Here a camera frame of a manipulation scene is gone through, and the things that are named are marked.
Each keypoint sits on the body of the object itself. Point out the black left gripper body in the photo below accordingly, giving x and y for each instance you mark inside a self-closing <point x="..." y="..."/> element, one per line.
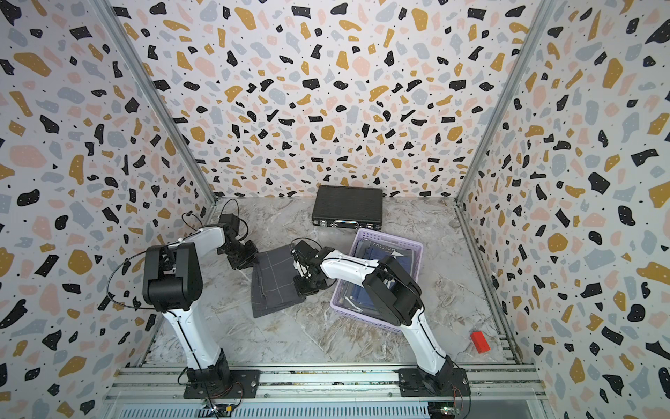
<point x="240" y="255"/>

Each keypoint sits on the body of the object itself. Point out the purple plastic basket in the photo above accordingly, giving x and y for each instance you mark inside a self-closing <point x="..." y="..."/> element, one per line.
<point x="345" y="309"/>

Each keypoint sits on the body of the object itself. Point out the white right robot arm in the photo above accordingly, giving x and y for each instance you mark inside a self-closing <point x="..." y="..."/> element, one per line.
<point x="395" y="295"/>

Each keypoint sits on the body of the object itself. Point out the red block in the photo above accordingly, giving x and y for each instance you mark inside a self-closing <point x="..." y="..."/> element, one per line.
<point x="480" y="342"/>

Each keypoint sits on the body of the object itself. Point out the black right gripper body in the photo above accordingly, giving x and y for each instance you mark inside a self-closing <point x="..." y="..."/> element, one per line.
<point x="304" y="285"/>

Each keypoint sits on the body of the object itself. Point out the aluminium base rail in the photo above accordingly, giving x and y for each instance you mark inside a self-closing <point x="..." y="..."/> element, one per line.
<point x="331" y="391"/>

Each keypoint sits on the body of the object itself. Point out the navy blue checked pillowcase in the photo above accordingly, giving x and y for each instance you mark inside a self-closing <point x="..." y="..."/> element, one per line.
<point x="355" y="297"/>

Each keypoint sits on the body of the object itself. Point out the black hard briefcase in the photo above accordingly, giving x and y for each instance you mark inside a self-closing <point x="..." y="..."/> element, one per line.
<point x="348" y="207"/>

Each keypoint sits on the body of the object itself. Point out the grey checked pillowcase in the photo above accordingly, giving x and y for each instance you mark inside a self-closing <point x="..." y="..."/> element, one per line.
<point x="272" y="283"/>

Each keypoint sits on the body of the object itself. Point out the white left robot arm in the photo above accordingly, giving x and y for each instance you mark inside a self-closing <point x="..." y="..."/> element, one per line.
<point x="173" y="284"/>

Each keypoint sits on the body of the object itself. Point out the corner aluminium post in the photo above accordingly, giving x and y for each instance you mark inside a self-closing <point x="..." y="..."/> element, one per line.
<point x="537" y="26"/>
<point x="126" y="49"/>

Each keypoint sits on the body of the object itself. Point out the right corner aluminium post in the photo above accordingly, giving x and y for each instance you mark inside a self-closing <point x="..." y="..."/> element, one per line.
<point x="537" y="26"/>

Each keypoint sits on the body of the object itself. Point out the left corner aluminium post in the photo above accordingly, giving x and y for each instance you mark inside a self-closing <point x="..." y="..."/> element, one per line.
<point x="126" y="49"/>

